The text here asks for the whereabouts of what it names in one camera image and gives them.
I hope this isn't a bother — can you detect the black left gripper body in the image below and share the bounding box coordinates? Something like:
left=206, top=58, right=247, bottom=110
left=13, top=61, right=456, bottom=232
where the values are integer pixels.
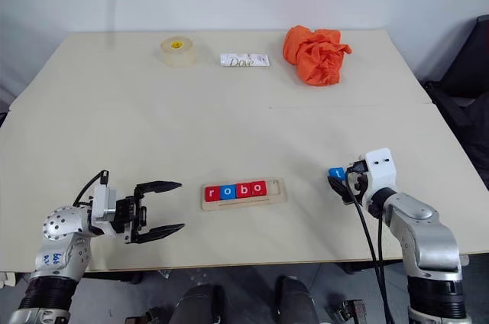
left=114, top=193, right=148, bottom=245

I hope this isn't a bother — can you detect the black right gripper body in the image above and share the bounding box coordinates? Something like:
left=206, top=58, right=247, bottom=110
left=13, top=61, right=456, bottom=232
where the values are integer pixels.
left=345, top=160, right=371, bottom=203

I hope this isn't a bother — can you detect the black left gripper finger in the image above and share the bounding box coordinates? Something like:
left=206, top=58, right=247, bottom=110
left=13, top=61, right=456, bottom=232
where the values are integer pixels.
left=134, top=180, right=183, bottom=198
left=135, top=223, right=186, bottom=245

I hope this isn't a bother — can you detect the red letter tile r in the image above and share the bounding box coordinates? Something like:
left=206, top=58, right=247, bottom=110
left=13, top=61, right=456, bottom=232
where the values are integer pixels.
left=204, top=185, right=222, bottom=203

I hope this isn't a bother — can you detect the blue letter tile o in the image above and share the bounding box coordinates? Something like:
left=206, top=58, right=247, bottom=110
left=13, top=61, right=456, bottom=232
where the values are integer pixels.
left=219, top=184, right=238, bottom=201

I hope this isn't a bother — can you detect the wooden tile rack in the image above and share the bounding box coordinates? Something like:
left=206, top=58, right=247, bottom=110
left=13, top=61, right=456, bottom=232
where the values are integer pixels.
left=200, top=177, right=287, bottom=212

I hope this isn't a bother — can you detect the black table base bar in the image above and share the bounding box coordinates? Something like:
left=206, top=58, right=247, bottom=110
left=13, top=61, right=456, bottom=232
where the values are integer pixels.
left=342, top=261, right=380, bottom=275

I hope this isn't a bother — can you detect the dark rounded shape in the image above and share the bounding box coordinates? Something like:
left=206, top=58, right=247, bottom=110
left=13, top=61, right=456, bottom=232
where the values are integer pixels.
left=173, top=283, right=227, bottom=324
left=275, top=274, right=320, bottom=324

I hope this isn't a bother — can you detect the dark metal foot piece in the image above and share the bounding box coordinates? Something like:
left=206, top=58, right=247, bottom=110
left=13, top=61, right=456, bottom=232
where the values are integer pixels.
left=125, top=306, right=170, bottom=324
left=327, top=298, right=364, bottom=324

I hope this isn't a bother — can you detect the crumpled orange cloth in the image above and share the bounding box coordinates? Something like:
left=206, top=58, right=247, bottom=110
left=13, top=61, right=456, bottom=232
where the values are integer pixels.
left=282, top=24, right=354, bottom=88

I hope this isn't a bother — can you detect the black chair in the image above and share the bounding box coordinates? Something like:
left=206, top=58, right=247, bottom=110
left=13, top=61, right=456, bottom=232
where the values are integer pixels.
left=421, top=14, right=489, bottom=192

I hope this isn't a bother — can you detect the clear tape roll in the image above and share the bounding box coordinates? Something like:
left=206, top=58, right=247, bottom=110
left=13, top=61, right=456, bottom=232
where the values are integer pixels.
left=159, top=35, right=198, bottom=70

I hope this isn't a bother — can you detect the white Dove soap box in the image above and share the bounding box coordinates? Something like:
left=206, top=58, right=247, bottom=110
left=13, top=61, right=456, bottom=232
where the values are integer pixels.
left=219, top=52, right=271, bottom=70

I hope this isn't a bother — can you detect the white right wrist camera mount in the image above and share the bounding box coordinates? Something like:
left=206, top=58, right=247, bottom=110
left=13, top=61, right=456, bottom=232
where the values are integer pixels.
left=358, top=146, right=397, bottom=207

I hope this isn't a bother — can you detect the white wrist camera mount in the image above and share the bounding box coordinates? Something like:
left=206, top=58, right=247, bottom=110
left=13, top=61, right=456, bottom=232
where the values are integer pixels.
left=358, top=146, right=397, bottom=207
left=90, top=184, right=120, bottom=241

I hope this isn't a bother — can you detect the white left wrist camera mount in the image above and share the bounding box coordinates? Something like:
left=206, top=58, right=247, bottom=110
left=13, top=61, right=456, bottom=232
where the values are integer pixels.
left=90, top=184, right=120, bottom=241

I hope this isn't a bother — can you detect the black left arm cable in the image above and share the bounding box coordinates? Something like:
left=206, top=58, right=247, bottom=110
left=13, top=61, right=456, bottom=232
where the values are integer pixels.
left=73, top=170, right=111, bottom=207

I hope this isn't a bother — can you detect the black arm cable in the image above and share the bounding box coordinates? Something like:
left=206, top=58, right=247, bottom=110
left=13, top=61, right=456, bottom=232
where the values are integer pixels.
left=345, top=174, right=395, bottom=324
left=73, top=170, right=111, bottom=207

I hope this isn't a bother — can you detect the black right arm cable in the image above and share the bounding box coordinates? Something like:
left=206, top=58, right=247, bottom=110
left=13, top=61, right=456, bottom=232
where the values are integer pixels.
left=345, top=174, right=395, bottom=324

